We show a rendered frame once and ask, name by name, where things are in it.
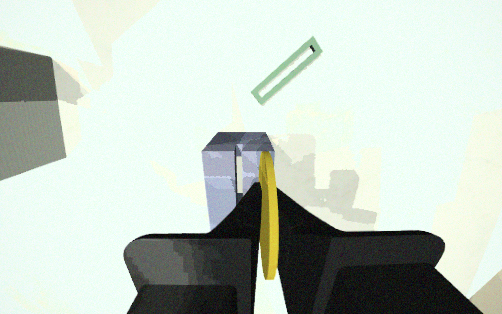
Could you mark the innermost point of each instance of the gold coin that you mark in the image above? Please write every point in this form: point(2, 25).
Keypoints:
point(269, 232)

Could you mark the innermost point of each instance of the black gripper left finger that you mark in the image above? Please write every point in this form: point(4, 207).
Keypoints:
point(227, 254)

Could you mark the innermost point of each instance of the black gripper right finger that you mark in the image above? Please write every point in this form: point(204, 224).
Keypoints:
point(312, 251)

